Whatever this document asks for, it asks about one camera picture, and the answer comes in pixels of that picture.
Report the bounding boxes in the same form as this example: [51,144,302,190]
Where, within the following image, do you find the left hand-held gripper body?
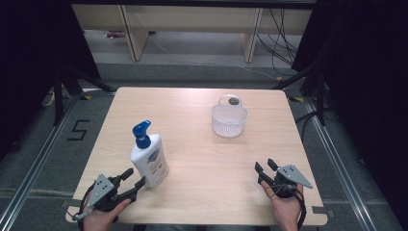
[72,173,138,221]

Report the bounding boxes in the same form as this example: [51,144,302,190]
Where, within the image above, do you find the coiled white cable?
[40,90,56,108]

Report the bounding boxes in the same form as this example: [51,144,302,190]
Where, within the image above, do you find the dark curtain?
[0,0,102,162]
[291,0,408,222]

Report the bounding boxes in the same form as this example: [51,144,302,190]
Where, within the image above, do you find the black floor cable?
[293,110,322,142]

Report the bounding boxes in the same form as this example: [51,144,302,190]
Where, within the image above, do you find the bundle of black cables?
[256,8,301,77]

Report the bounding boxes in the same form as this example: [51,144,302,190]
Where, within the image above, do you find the black metal stand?
[272,63,329,127]
[52,63,117,127]

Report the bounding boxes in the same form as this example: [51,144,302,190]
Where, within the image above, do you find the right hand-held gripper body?
[268,164,314,199]

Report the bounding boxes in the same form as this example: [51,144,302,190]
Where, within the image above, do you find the person's right hand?
[260,180,305,231]

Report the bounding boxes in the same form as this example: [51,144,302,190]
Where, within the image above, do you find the metal floor rail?
[303,95,377,231]
[0,95,82,229]

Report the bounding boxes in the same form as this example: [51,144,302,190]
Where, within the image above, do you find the beige wooden desk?
[71,3,314,64]

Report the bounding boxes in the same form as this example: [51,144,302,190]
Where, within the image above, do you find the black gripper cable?
[77,182,97,231]
[293,188,308,231]

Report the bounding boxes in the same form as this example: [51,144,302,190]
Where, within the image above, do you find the white pump bottle blue nozzle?
[129,119,170,190]

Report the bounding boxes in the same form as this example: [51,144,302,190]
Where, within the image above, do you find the white perforated plastic basket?
[211,93,249,139]

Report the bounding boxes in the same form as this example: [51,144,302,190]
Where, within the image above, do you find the person's left hand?
[83,198,133,231]

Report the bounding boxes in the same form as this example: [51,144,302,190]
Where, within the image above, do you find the small purple object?
[105,30,127,40]

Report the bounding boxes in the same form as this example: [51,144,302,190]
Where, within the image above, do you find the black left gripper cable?
[77,182,97,231]

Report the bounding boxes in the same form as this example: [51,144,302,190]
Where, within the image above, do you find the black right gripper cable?
[293,188,308,231]

